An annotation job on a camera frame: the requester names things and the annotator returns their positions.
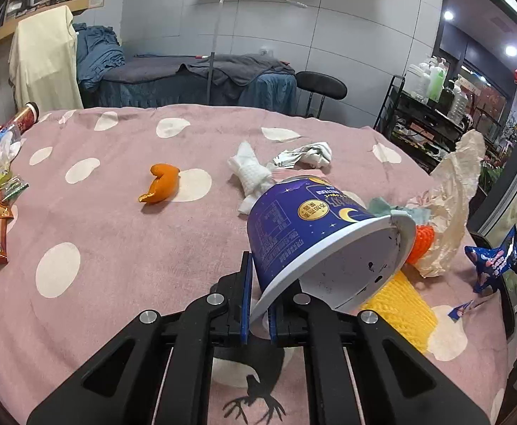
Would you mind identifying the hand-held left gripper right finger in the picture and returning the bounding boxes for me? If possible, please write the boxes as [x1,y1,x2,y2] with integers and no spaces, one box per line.
[267,292,492,425]

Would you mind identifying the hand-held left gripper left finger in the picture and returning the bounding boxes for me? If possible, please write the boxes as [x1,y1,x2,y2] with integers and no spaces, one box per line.
[26,251,254,425]

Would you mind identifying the blue snack wrapper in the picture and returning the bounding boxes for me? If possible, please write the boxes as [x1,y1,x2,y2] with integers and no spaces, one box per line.
[464,225,517,295]

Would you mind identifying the blue paper noodle bowl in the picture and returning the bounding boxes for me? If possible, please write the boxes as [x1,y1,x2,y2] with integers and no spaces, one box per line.
[246,175,417,335]

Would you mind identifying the beige paper bag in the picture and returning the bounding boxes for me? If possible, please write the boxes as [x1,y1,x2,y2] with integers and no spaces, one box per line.
[407,129,487,277]

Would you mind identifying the orange foam net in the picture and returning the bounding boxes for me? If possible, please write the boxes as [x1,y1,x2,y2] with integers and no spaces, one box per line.
[407,225,436,265]

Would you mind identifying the teal paper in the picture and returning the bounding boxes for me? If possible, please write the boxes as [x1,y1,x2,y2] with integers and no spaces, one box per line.
[368,197,432,226]

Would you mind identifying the small blue wrapper scrap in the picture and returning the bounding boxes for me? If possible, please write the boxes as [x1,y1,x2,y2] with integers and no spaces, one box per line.
[448,299,485,322]

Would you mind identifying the yellow foam net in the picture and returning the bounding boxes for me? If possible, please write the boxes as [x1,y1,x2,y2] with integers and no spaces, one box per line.
[361,270,437,355]

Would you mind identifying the orange peel piece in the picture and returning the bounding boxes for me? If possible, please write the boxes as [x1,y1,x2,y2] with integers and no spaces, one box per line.
[137,164,181,204]

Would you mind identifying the crumpled silver foil wrapper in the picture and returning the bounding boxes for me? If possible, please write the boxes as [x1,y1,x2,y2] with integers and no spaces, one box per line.
[273,146,312,171]

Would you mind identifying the black mesh cart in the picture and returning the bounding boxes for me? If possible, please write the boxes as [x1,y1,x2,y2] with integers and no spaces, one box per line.
[374,75,467,173]

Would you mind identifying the dark bottle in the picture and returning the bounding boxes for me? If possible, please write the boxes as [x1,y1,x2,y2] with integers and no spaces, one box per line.
[438,82,456,113]

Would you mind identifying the green pump bottle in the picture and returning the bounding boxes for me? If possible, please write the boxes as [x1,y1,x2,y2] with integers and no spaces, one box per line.
[427,57,446,102]

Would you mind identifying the blue covered massage bed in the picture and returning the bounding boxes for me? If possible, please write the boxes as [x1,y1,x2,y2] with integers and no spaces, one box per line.
[79,53,297,113]

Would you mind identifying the black stool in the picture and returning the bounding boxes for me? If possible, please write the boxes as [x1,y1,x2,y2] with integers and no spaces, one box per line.
[295,71,348,120]

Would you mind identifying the grey blanket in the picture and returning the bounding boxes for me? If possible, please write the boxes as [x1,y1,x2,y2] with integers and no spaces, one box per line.
[121,53,295,87]

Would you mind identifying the white floor lamp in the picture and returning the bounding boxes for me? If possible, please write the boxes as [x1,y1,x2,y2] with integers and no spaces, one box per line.
[206,0,308,107]

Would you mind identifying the green snack packet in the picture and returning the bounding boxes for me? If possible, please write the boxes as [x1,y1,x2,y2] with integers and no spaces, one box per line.
[0,168,30,204]

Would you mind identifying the red chip tube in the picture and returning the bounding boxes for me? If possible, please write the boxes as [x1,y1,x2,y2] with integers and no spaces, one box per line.
[8,103,42,136]

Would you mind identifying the blue duvet pile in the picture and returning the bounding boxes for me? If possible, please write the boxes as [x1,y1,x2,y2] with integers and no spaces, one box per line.
[73,23,126,91]

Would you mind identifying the cream cloth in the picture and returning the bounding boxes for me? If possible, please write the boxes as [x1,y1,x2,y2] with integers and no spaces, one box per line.
[8,5,84,111]

